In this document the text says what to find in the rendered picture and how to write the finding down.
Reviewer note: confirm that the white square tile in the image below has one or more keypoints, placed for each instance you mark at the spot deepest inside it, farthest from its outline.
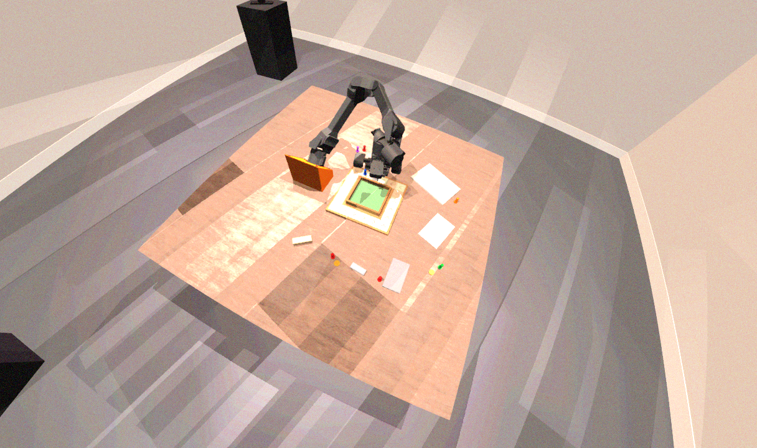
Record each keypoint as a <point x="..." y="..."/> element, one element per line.
<point x="436" y="231"/>

